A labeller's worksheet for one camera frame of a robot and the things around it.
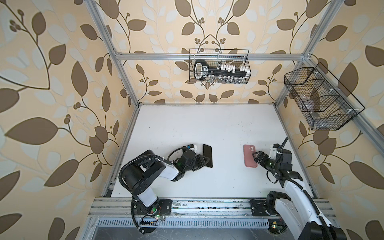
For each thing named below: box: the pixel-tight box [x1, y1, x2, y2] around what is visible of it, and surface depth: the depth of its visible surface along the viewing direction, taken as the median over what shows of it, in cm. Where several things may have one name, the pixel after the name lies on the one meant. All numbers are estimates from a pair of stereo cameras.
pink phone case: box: [243, 144, 258, 168], surface depth 96 cm
